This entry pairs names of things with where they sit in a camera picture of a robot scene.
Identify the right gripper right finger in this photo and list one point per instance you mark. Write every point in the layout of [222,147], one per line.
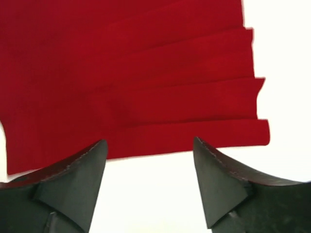
[239,199]

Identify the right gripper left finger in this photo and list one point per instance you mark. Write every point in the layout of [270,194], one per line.
[59,198]

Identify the red pleated skirt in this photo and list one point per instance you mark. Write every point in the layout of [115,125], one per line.
[145,75]

